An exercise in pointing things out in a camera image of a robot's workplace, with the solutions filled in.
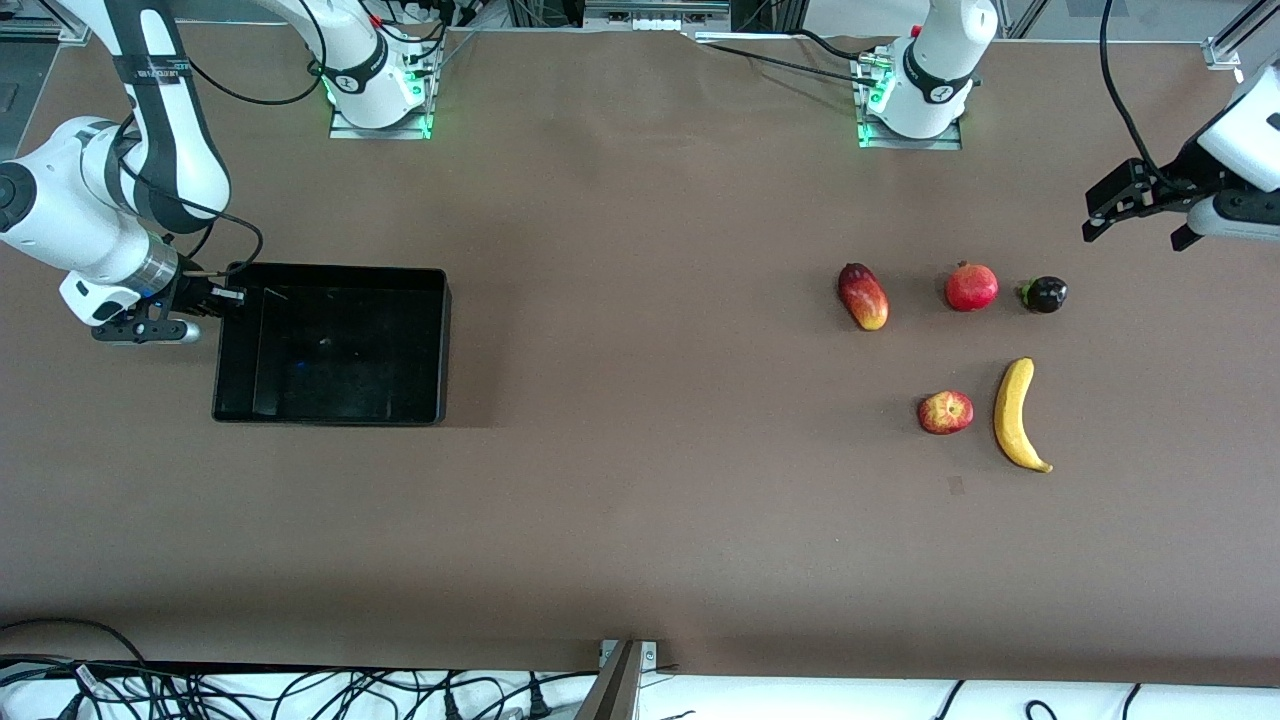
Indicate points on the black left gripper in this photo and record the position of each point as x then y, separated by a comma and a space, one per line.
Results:
1188, 176

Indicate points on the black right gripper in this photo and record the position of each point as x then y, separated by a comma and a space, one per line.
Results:
193, 294

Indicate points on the black plastic box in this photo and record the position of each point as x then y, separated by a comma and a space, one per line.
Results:
340, 350

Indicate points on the yellow banana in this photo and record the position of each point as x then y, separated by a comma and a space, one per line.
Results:
1010, 420

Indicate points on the red yellow apple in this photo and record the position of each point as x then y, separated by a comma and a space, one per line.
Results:
945, 412

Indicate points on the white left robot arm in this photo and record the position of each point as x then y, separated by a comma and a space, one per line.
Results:
935, 70

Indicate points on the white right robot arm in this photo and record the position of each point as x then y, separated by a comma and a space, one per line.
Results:
60, 210

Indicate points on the dark purple mangosteen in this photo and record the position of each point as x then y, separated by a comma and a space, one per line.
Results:
1046, 295

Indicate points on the red pomegranate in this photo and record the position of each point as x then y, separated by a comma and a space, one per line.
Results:
972, 288

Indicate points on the red yellow mango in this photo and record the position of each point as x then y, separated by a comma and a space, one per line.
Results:
863, 297

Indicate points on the brown table cover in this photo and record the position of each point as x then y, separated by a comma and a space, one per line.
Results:
600, 550

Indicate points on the silver metal device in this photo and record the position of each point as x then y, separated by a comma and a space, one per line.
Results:
655, 15

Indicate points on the grey aluminium frame rail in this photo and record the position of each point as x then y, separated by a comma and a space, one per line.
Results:
1225, 50
30, 28

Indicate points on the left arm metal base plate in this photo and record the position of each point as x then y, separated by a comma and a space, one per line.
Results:
910, 143

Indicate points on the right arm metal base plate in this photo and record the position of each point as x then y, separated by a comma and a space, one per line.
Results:
400, 131

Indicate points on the grey aluminium camera pole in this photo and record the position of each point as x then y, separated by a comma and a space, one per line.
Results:
615, 690

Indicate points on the silver pole bracket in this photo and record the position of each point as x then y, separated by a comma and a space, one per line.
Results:
650, 655

